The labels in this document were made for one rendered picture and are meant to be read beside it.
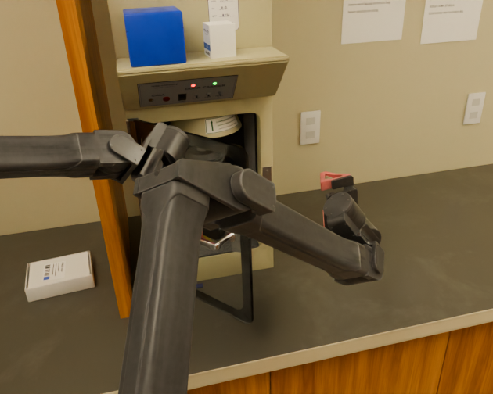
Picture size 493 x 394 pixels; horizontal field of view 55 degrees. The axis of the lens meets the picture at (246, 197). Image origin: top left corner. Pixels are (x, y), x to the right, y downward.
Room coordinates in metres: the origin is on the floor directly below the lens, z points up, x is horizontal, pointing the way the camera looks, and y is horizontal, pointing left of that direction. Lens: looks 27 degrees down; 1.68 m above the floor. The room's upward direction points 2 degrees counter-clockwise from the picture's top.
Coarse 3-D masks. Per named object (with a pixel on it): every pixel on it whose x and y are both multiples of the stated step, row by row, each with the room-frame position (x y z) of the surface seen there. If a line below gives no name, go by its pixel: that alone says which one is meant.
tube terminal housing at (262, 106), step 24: (120, 0) 0.96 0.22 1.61; (144, 0) 0.97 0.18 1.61; (168, 0) 0.98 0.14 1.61; (192, 0) 0.99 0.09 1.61; (240, 0) 1.01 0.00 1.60; (264, 0) 1.02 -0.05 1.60; (120, 24) 0.95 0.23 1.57; (192, 24) 0.99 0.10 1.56; (240, 24) 1.01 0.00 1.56; (264, 24) 1.02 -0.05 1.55; (120, 48) 0.95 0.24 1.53; (192, 48) 0.98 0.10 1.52; (264, 96) 1.02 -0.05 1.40; (144, 120) 0.96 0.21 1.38; (168, 120) 0.97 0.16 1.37; (264, 120) 1.02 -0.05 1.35; (264, 144) 1.02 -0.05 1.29; (264, 264) 1.02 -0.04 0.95
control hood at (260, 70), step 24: (240, 48) 1.00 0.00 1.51; (264, 48) 0.99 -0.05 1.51; (120, 72) 0.84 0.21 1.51; (144, 72) 0.85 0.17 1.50; (168, 72) 0.86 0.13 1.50; (192, 72) 0.87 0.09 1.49; (216, 72) 0.89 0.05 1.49; (240, 72) 0.91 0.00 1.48; (264, 72) 0.92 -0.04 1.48; (240, 96) 0.97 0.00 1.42
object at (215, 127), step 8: (176, 120) 1.04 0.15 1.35; (184, 120) 1.03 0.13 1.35; (192, 120) 1.02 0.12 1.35; (200, 120) 1.02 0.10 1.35; (208, 120) 1.02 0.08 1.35; (216, 120) 1.02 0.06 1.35; (224, 120) 1.03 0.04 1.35; (232, 120) 1.05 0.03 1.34; (184, 128) 1.02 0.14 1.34; (192, 128) 1.01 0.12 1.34; (200, 128) 1.01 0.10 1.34; (208, 128) 1.01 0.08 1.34; (216, 128) 1.01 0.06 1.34; (224, 128) 1.02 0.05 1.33; (232, 128) 1.04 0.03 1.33; (208, 136) 1.00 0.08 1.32; (216, 136) 1.01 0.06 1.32
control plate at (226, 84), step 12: (144, 84) 0.87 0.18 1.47; (156, 84) 0.88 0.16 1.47; (168, 84) 0.89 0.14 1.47; (180, 84) 0.89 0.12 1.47; (204, 84) 0.91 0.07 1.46; (216, 84) 0.92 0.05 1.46; (228, 84) 0.93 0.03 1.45; (144, 96) 0.90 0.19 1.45; (156, 96) 0.91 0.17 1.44; (168, 96) 0.92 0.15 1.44; (192, 96) 0.93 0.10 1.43; (204, 96) 0.94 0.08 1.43; (216, 96) 0.95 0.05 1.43; (228, 96) 0.96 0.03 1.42
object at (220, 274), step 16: (144, 128) 0.91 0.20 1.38; (192, 144) 0.83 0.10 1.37; (208, 144) 0.80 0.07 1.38; (224, 144) 0.78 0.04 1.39; (208, 160) 0.80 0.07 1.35; (224, 160) 0.78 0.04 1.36; (240, 160) 0.75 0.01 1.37; (240, 240) 0.76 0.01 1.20; (208, 256) 0.81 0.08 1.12; (224, 256) 0.79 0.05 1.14; (240, 256) 0.76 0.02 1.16; (208, 272) 0.82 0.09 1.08; (224, 272) 0.79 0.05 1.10; (240, 272) 0.76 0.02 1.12; (208, 288) 0.82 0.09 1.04; (224, 288) 0.79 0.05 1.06; (240, 288) 0.76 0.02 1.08; (208, 304) 0.82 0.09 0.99; (224, 304) 0.79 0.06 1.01; (240, 304) 0.76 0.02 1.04; (240, 320) 0.76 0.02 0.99
